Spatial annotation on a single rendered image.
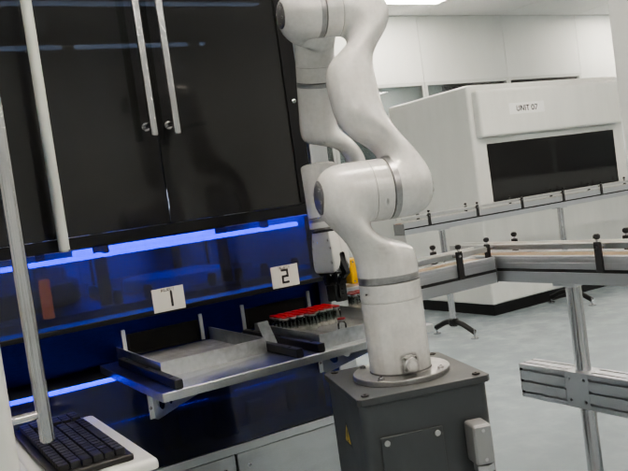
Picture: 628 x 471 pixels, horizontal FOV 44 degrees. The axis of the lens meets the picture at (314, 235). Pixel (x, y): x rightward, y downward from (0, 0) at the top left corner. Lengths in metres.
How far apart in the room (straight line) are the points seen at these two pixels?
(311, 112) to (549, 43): 8.20
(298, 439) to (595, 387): 0.97
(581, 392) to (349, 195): 1.44
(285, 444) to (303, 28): 1.15
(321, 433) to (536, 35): 7.93
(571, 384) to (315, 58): 1.45
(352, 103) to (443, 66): 7.18
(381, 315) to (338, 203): 0.23
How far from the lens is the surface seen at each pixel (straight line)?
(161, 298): 2.02
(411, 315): 1.49
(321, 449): 2.28
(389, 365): 1.50
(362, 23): 1.62
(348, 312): 2.15
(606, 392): 2.62
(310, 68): 1.78
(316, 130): 1.80
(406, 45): 8.44
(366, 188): 1.45
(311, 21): 1.60
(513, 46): 9.46
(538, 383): 2.82
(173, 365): 1.77
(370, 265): 1.48
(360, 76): 1.55
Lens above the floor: 1.23
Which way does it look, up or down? 3 degrees down
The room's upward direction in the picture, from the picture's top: 8 degrees counter-clockwise
